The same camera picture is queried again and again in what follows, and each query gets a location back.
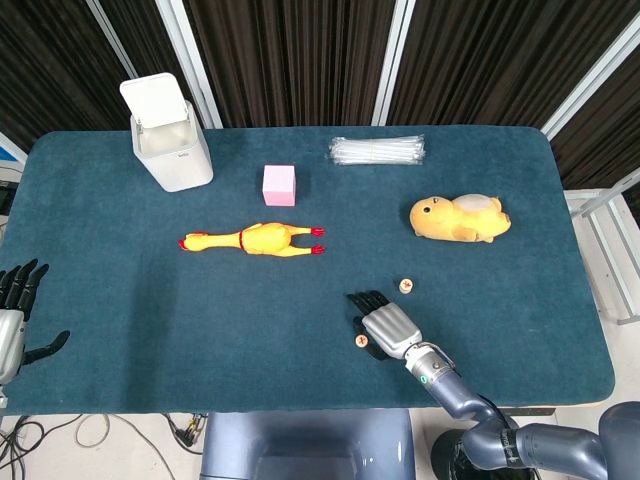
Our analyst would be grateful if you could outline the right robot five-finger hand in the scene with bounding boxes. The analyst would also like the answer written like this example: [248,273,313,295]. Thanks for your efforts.
[344,288,423,362]

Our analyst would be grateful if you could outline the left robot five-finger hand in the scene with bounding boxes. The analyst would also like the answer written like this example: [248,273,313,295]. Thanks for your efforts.
[0,258,71,387]

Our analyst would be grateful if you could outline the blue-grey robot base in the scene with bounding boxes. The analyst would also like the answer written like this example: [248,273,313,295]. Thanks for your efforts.
[199,409,416,480]

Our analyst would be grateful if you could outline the yellow plush animal toy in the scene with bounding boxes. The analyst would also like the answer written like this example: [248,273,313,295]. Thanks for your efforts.
[409,192,513,244]

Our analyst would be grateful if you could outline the black bin with bag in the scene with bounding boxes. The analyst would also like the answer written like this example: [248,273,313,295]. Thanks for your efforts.
[430,432,536,480]

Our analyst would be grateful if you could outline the teal blue table cloth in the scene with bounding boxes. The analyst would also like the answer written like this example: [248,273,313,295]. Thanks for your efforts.
[0,125,616,416]

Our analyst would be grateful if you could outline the black box device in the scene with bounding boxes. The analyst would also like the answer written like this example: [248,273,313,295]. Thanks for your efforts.
[0,182,21,216]

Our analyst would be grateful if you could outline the yellow rubber chicken toy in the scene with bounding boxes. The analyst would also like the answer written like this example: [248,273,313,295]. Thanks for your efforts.
[178,222,327,259]

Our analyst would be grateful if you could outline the bundle of clear straws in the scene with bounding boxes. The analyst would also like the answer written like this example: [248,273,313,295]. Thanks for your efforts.
[327,133,428,167]

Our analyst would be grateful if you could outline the pink cube block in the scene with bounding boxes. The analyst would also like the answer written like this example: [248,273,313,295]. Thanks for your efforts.
[261,164,300,208]

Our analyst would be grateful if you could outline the blue white panel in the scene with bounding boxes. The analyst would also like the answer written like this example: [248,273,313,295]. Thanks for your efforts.
[0,130,29,169]

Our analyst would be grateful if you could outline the black power plug strip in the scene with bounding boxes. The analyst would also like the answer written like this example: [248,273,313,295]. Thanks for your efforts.
[164,412,209,454]

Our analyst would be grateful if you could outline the white trash bin with lid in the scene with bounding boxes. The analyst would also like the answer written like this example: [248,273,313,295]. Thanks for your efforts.
[119,72,215,193]

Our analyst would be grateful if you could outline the dark pleated curtain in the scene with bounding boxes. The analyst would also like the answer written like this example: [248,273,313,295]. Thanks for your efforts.
[387,0,640,129]
[182,0,401,129]
[0,0,216,151]
[549,34,640,226]

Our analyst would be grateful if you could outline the black floor cable bundle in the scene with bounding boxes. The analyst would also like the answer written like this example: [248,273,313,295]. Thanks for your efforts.
[0,414,81,480]

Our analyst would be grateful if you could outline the grey floor cable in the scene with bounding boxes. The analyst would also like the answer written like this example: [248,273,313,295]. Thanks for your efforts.
[74,412,176,469]

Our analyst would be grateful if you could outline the white metal frame rack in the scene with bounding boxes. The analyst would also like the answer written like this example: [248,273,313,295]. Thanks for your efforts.
[563,167,640,326]

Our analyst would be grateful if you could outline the white frame post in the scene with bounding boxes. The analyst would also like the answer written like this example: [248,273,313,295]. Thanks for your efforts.
[85,0,139,81]
[153,0,224,130]
[541,17,640,141]
[370,0,417,127]

